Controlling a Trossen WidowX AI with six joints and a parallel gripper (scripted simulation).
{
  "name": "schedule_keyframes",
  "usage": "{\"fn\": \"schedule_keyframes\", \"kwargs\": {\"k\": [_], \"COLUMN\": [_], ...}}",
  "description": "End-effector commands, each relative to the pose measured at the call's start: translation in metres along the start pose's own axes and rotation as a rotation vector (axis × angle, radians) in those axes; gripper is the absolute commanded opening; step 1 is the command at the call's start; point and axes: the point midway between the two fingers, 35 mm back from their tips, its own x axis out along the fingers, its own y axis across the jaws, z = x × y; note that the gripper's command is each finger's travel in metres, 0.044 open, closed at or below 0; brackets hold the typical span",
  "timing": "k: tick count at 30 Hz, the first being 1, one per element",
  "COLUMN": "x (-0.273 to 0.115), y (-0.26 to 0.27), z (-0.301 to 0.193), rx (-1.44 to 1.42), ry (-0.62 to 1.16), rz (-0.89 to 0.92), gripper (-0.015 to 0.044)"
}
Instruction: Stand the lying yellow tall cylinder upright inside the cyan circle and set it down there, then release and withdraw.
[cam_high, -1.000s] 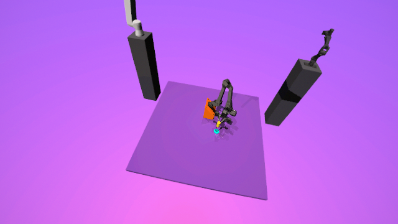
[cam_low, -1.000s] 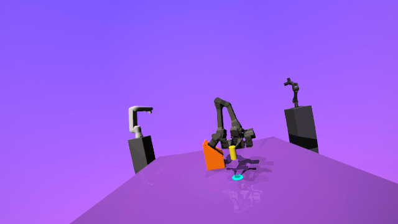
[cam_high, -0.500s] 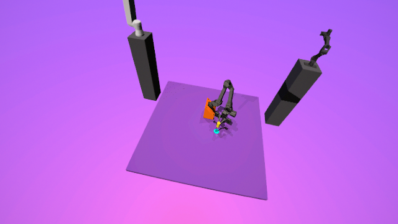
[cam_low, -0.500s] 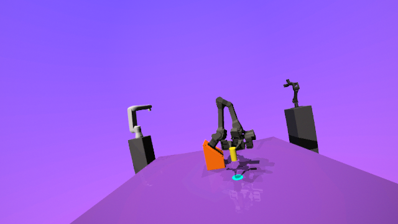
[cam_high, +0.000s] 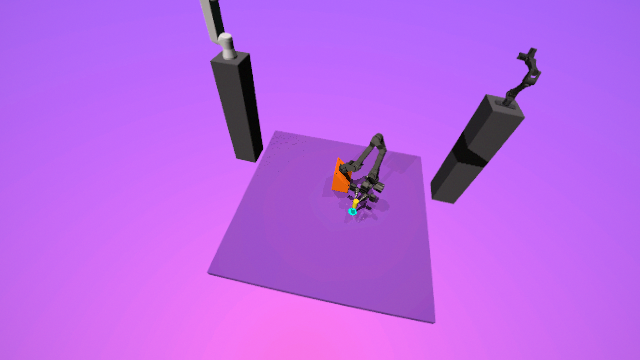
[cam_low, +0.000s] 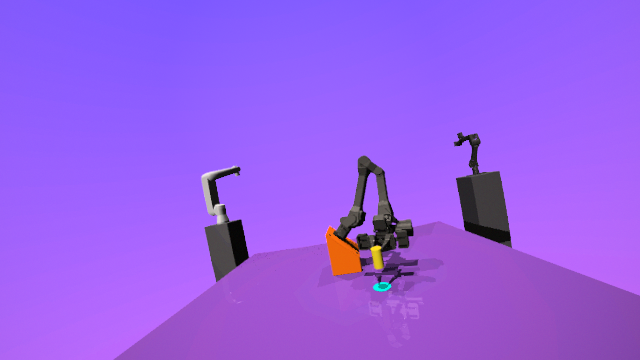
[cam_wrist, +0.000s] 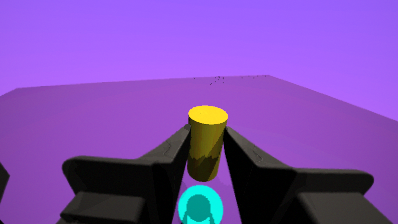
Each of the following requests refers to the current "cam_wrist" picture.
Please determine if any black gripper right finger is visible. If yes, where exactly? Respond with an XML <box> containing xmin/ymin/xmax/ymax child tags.
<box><xmin>223</xmin><ymin>126</ymin><xmax>374</xmax><ymax>224</ymax></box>

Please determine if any yellow cylinder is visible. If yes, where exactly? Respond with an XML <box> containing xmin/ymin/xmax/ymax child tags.
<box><xmin>187</xmin><ymin>106</ymin><xmax>228</xmax><ymax>182</ymax></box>

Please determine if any cyan circle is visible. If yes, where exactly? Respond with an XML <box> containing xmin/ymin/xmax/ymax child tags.
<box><xmin>179</xmin><ymin>185</ymin><xmax>223</xmax><ymax>224</ymax></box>

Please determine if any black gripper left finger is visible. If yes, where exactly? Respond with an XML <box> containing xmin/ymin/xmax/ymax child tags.
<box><xmin>62</xmin><ymin>124</ymin><xmax>191</xmax><ymax>224</ymax></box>

